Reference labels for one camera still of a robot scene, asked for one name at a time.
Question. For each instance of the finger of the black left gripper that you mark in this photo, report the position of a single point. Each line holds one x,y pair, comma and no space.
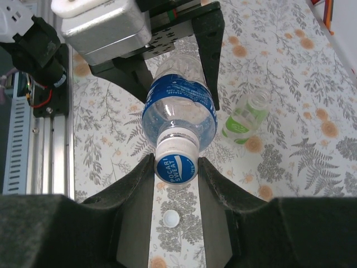
131,75
210,56

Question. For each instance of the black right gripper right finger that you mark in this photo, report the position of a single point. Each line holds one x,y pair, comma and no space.
279,237

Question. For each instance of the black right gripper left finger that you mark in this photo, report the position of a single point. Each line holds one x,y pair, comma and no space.
69,237

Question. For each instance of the blue label plastic bottle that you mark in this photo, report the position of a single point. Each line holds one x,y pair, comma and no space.
178,117

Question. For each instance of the green label plastic bottle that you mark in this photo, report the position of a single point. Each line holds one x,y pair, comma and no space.
242,123

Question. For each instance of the plain white bottle cap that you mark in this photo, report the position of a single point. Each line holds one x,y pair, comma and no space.
171,218

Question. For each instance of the blue printed white bottle cap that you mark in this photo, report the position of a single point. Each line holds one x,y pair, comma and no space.
177,170

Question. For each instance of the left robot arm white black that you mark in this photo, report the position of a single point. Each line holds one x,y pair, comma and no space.
36,50

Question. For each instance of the grey floral tablecloth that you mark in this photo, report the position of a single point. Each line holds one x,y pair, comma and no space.
279,83

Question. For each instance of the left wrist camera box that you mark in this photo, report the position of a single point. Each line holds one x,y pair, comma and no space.
103,30

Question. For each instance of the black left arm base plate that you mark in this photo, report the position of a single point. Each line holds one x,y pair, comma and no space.
60,97

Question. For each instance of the aluminium frame mounting rail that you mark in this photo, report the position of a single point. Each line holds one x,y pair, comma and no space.
60,145

